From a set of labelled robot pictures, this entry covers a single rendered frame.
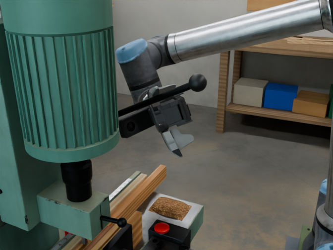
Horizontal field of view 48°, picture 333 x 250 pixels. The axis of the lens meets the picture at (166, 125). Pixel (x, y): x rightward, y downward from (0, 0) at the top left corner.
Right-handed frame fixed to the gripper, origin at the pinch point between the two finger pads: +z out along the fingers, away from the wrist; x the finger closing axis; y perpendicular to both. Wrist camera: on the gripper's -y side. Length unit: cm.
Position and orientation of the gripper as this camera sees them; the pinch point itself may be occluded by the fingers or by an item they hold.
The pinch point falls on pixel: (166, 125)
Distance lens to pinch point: 75.8
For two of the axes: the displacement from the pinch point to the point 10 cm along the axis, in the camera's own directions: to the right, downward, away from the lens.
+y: 9.2, -3.6, 1.2
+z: 2.0, 1.7, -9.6
